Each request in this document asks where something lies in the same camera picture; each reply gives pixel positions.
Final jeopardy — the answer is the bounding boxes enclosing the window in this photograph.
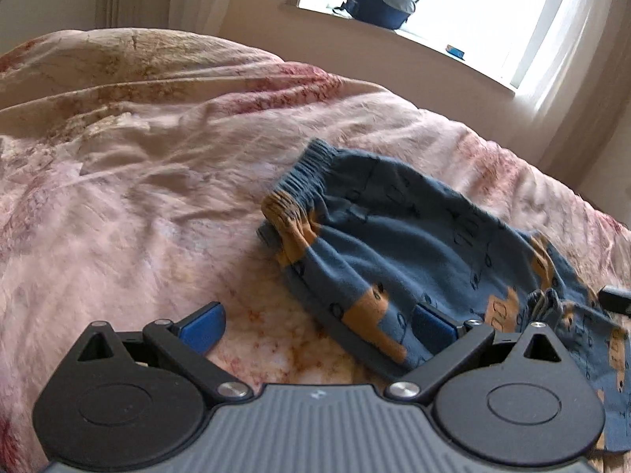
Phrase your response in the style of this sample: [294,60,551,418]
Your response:
[297,0,581,93]

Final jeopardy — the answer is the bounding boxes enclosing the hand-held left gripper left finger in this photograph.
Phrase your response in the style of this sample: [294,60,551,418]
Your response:
[74,302,253,401]

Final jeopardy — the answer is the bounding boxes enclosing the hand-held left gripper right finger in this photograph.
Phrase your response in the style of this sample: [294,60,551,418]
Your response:
[386,302,577,401]

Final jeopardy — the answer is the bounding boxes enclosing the blue pants with orange print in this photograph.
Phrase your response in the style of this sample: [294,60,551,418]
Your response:
[256,139,631,454]

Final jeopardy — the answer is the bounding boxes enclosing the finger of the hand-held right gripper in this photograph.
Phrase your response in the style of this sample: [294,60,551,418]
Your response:
[597,284,631,314]

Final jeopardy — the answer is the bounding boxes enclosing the pink floral blanket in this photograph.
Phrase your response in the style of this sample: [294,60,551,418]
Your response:
[0,28,631,473]

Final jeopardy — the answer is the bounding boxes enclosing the white curtain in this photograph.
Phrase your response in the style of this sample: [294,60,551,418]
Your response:
[513,0,631,189]

